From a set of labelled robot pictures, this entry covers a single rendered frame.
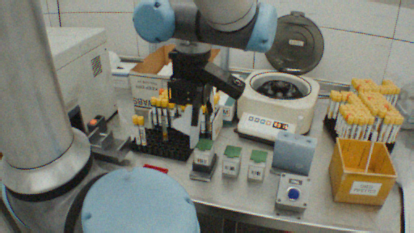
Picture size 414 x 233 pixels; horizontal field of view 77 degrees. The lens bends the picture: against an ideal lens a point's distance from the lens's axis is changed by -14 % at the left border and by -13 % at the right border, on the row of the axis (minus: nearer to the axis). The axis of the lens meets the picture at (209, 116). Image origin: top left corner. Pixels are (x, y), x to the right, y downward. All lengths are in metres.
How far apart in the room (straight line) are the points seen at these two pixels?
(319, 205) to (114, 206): 0.54
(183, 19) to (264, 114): 0.51
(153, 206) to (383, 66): 1.07
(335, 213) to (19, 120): 0.65
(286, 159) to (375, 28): 0.63
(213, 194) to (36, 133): 0.50
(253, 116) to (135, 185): 0.63
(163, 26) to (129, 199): 0.26
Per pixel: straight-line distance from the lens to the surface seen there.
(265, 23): 0.42
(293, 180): 0.67
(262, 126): 0.89
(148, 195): 0.31
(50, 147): 0.32
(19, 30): 0.27
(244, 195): 0.73
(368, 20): 1.18
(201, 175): 0.75
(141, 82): 1.00
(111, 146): 0.84
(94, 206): 0.31
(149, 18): 0.47
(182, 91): 0.65
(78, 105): 0.90
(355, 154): 0.84
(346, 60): 1.21
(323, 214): 0.73
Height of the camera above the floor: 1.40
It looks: 32 degrees down
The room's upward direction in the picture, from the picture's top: straight up
